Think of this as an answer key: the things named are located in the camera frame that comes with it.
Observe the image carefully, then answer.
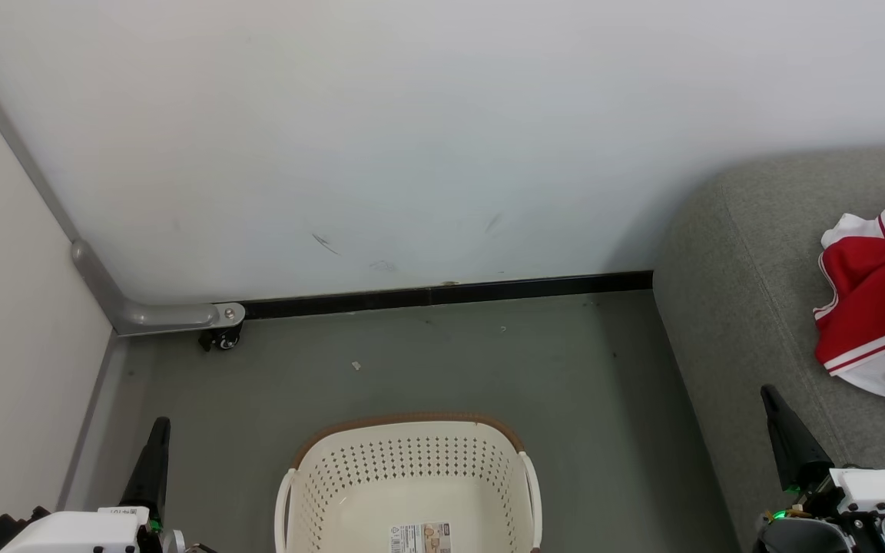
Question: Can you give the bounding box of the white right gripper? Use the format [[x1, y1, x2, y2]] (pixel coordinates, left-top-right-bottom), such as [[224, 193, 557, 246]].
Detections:
[[761, 384, 885, 553]]

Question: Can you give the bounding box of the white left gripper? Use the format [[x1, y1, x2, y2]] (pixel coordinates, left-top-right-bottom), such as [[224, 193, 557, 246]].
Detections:
[[0, 417, 172, 553]]

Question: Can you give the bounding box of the red and white jersey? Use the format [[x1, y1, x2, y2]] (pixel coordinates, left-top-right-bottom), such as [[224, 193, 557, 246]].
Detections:
[[813, 230, 885, 412]]

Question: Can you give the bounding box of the cream perforated laundry basket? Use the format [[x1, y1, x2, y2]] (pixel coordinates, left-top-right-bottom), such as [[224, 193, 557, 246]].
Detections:
[[273, 413, 544, 553]]

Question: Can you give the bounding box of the printed basket label sticker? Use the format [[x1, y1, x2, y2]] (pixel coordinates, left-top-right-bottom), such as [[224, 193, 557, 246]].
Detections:
[[389, 522, 453, 553]]

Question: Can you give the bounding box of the grey metal partition foot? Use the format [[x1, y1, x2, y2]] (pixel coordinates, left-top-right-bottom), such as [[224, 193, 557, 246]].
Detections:
[[0, 29, 247, 337]]

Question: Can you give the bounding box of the grey fabric sofa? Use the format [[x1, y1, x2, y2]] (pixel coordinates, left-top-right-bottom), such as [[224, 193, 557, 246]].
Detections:
[[653, 144, 885, 553]]

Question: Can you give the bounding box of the black baseboard strip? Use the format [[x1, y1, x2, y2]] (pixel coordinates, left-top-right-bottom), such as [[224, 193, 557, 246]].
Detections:
[[239, 270, 654, 320]]

